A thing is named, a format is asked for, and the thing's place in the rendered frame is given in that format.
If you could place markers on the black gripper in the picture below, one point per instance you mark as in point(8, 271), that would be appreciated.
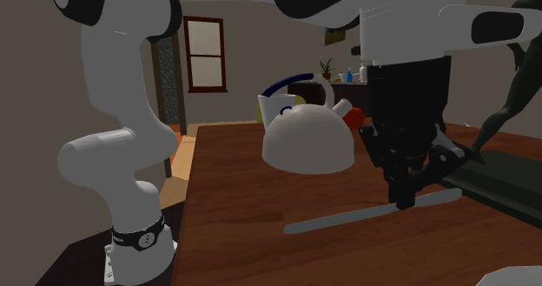
point(406, 98)

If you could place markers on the dark robot stand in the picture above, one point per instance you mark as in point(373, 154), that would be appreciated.
point(80, 259)

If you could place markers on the dark cabinet with plant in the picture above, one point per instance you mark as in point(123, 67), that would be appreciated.
point(347, 96)

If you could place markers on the black human figure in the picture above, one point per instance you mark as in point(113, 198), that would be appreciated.
point(514, 103)

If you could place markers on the black flat slab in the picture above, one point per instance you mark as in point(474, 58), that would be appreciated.
point(504, 183)

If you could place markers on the white rounded object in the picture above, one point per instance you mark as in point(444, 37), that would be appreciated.
point(516, 277)

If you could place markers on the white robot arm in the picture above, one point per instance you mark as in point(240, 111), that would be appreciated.
point(122, 86)

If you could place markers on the brown wooden table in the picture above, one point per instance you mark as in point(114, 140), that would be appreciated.
point(262, 251)

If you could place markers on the red framed window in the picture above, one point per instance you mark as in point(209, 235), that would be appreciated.
point(205, 56)

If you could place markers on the dark door frame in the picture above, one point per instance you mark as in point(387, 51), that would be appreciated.
point(169, 86)

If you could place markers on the green wall picture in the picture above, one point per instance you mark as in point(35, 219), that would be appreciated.
point(332, 37)

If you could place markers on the white mug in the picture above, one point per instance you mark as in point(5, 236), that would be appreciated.
point(271, 109)

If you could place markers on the grey knife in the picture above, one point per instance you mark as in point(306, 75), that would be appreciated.
point(338, 219)

